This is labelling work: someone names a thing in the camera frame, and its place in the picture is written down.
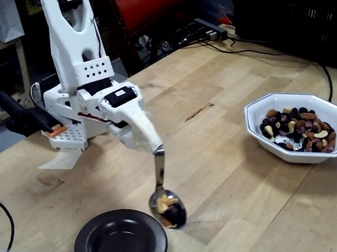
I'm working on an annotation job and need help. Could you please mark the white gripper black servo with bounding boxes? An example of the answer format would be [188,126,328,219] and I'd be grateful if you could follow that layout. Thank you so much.
[98,85,168,155]

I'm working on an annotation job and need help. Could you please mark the metal spoon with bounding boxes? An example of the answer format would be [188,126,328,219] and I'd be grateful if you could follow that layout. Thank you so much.
[147,147,193,233]

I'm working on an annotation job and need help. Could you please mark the scooped nuts portion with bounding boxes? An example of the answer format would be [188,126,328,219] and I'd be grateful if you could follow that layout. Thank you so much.
[154,193,189,229]

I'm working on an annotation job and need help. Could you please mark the brown plate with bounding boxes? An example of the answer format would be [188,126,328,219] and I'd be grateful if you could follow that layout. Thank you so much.
[73,205,171,252]

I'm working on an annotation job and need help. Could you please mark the white octagonal bowl blue rim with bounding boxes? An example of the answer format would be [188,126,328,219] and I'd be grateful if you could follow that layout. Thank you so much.
[240,89,337,166]

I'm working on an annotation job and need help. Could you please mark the black clamp orange pad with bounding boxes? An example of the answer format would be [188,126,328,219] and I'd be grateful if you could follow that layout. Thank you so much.
[0,90,71,139]

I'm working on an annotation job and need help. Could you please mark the red chair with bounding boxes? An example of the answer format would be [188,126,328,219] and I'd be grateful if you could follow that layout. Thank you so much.
[87,0,187,81]

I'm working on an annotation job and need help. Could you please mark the black usb hub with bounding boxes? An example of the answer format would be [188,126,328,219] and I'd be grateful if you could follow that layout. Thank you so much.
[191,16,230,43]

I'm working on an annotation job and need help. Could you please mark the wooden shelf unit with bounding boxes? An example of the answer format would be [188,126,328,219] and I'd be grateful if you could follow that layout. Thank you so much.
[0,36,36,139]

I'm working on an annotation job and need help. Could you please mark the mixed nuts and raisins pile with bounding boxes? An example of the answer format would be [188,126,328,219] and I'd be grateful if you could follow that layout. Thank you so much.
[257,104,337,154]

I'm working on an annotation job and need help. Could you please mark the white cardboard box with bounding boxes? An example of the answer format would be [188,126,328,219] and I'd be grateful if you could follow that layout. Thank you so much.
[0,0,28,45]

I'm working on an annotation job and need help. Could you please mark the black box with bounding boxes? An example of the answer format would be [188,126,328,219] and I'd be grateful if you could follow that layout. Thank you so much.
[228,0,337,70]

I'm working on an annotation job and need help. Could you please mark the thick black cable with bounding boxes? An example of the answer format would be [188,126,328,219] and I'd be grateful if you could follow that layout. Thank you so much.
[198,34,337,110]

